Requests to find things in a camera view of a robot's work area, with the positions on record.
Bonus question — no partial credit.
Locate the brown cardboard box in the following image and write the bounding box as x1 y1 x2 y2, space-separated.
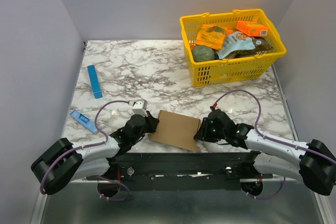
149 110 201 152

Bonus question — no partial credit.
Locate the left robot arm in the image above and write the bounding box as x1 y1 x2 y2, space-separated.
30 111 159 195

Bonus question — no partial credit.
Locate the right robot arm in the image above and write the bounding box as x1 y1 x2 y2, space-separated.
194 109 335 196

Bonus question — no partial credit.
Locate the orange carton box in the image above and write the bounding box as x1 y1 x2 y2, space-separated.
236 20 269 37

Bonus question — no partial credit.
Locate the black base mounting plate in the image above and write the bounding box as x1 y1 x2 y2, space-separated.
86 152 307 192

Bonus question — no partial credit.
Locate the yellow plastic basket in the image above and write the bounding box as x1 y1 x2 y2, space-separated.
180 8 287 87

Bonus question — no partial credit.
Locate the long blue bar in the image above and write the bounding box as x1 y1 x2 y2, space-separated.
87 65 103 99

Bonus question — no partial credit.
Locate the small blue block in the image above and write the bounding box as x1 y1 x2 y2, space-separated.
70 110 98 134

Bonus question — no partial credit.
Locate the green round melon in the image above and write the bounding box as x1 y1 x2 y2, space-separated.
192 45 215 62

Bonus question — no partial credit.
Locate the light blue snack bag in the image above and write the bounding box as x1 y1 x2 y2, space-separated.
217 31 256 60

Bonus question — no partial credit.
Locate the orange snack pouch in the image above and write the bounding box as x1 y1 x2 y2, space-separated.
196 24 227 50

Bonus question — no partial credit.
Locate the dark brown snack bag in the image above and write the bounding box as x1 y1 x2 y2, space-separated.
226 37 273 59

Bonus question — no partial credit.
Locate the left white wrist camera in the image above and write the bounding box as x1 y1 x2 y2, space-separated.
128 99 148 117

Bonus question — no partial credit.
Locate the aluminium frame rail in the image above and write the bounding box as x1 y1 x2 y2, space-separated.
31 178 335 223

